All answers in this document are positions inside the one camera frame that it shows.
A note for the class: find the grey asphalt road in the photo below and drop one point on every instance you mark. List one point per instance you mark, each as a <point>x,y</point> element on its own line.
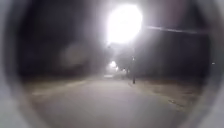
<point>106,106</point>

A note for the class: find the street lamp pole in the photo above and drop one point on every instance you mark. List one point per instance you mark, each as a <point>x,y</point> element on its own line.
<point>134,66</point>

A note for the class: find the pale roadside verge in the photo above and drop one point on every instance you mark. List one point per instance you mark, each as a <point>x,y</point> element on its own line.
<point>166,91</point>
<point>46,87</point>

